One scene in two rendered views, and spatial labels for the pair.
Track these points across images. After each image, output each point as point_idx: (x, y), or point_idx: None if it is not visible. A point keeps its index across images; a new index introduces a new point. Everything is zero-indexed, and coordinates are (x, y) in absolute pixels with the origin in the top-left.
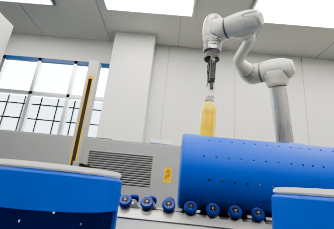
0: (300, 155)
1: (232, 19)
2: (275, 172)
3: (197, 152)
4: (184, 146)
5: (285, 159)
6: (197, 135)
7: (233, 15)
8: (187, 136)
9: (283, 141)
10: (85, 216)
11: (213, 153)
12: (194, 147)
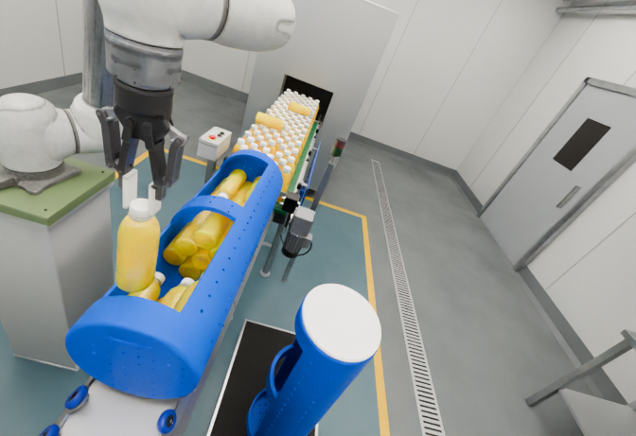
0: (252, 235)
1: (255, 22)
2: (244, 274)
3: (206, 347)
4: (193, 362)
5: (248, 252)
6: (177, 317)
7: (259, 5)
8: (179, 340)
9: (108, 101)
10: None
11: (217, 323)
12: (201, 347)
